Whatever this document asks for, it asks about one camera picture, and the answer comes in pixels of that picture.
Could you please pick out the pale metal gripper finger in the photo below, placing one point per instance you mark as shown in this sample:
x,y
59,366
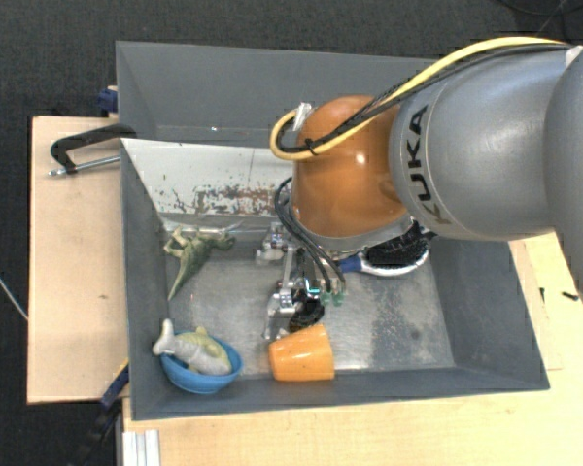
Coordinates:
x,y
274,317
286,327

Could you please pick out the black ribbed object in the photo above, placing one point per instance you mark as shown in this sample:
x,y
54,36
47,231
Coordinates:
x,y
309,316

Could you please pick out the orange cup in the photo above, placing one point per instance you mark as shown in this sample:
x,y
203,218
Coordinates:
x,y
302,355

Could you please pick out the pale green toy fish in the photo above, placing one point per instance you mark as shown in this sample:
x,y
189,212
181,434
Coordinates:
x,y
209,342

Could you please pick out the grey toy shark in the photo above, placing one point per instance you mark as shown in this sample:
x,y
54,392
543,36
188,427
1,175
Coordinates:
x,y
199,357

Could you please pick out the green toy dinosaur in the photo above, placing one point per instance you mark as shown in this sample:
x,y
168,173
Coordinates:
x,y
192,256

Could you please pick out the blue bowl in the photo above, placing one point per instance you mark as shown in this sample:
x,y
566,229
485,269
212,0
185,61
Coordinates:
x,y
199,381

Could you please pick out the grey metal bin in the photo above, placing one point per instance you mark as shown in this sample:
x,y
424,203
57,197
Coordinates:
x,y
398,318

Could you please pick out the pale cardboard board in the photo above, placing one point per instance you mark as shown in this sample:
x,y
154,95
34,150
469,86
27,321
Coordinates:
x,y
73,270

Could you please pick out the black cylinder on white bracket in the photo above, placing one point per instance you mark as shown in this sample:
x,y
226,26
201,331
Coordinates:
x,y
399,251

